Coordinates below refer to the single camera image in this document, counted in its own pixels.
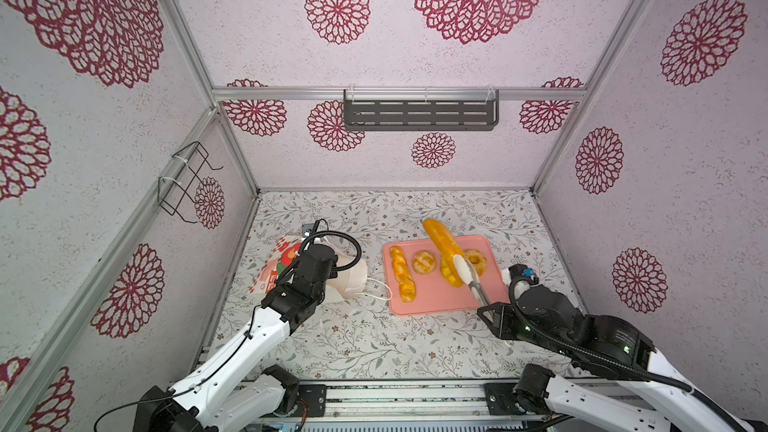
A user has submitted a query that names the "orange bundt fake bread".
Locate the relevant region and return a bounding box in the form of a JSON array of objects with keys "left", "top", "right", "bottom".
[{"left": 465, "top": 249, "right": 488, "bottom": 276}]

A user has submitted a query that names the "yellow fake bread roll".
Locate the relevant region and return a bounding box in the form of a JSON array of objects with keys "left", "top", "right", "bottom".
[{"left": 412, "top": 250, "right": 436, "bottom": 275}]

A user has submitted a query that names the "long golden baguette fake bread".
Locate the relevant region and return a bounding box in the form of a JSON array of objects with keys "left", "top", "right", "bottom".
[{"left": 422, "top": 219, "right": 464, "bottom": 266}]

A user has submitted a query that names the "white floral paper bag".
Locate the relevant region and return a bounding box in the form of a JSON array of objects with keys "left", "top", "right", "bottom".
[{"left": 248, "top": 235, "right": 393, "bottom": 303}]

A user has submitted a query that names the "orange twisted fake bread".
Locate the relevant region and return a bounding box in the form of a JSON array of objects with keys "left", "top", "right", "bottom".
[{"left": 390, "top": 246, "right": 416, "bottom": 303}]

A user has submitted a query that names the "yellow croissant fake bread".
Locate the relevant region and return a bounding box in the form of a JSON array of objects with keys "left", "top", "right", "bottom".
[{"left": 440, "top": 258, "right": 464, "bottom": 288}]

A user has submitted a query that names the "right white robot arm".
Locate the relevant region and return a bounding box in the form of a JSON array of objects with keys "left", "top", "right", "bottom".
[{"left": 447, "top": 255, "right": 767, "bottom": 431}]

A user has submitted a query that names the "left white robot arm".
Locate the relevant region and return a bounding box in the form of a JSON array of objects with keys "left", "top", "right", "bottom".
[{"left": 133, "top": 244, "right": 338, "bottom": 431}]

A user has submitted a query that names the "pink plastic tray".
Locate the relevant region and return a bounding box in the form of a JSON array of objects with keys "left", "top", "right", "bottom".
[{"left": 382, "top": 235, "right": 509, "bottom": 316}]

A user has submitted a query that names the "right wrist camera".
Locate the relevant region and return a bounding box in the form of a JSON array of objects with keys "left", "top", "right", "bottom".
[{"left": 502, "top": 264, "right": 539, "bottom": 286}]

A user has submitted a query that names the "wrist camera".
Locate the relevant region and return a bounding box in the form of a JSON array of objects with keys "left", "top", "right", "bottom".
[
  {"left": 502, "top": 264, "right": 539, "bottom": 286},
  {"left": 301, "top": 220, "right": 321, "bottom": 238}
]

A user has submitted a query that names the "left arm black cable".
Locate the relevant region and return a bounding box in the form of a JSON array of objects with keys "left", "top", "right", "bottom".
[{"left": 92, "top": 305, "right": 259, "bottom": 432}]

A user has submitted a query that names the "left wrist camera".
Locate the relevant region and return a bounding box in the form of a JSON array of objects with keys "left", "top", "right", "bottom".
[{"left": 301, "top": 220, "right": 321, "bottom": 238}]

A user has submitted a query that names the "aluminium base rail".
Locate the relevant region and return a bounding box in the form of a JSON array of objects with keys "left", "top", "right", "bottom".
[{"left": 246, "top": 379, "right": 557, "bottom": 431}]

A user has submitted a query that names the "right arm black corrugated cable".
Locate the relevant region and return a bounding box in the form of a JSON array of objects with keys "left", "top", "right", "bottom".
[{"left": 506, "top": 275, "right": 751, "bottom": 432}]

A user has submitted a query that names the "black wire wall rack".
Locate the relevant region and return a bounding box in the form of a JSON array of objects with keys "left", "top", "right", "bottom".
[{"left": 156, "top": 141, "right": 226, "bottom": 230}]

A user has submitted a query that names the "grey slotted wall shelf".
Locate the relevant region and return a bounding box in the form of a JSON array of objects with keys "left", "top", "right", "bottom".
[{"left": 342, "top": 90, "right": 500, "bottom": 132}]

